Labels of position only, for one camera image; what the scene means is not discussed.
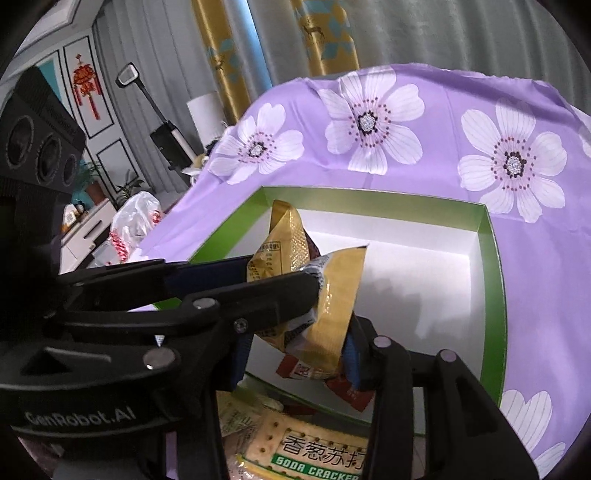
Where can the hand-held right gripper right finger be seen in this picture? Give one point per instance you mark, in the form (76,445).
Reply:
(353,364)

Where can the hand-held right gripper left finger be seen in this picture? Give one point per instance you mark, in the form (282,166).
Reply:
(236,364)

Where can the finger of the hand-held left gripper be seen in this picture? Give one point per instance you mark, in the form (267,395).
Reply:
(268,295)
(207,274)

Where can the red snack packet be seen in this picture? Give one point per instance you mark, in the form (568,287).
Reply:
(351,394)

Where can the gold silver snack packet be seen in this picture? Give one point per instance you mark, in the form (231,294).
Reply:
(334,286)

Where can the tan cracker packet green label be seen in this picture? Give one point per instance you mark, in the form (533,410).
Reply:
(300,443)

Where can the green cardboard box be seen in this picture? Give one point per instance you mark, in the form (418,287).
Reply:
(415,277)

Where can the pale yellow green snack packet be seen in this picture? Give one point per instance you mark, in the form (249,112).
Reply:
(235,415)

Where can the potted plant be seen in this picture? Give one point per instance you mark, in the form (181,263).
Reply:
(94,189)
(129,187)

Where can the white low cabinet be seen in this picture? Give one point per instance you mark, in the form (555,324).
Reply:
(87,230)

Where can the white red plastic bag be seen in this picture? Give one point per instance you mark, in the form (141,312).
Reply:
(134,217)

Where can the black stick vacuum cleaner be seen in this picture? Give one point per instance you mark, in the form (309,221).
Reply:
(168,138)

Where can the white lamp shade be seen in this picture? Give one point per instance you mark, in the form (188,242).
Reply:
(205,115)

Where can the purple floral bedsheet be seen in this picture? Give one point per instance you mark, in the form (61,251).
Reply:
(415,161)

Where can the yellow patterned curtain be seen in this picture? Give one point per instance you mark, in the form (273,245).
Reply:
(325,32)
(221,60)

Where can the grey curtain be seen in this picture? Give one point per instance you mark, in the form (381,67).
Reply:
(438,32)

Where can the red knot wall ornament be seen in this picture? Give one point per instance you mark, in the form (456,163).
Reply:
(85,78)

